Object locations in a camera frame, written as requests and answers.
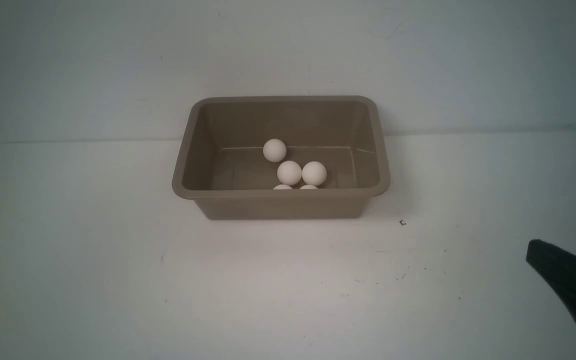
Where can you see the white ball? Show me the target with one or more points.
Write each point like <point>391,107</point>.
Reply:
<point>314,173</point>
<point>274,150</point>
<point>289,173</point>
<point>281,187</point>
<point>308,187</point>

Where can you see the tan plastic storage bin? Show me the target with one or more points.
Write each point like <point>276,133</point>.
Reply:
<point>222,169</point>

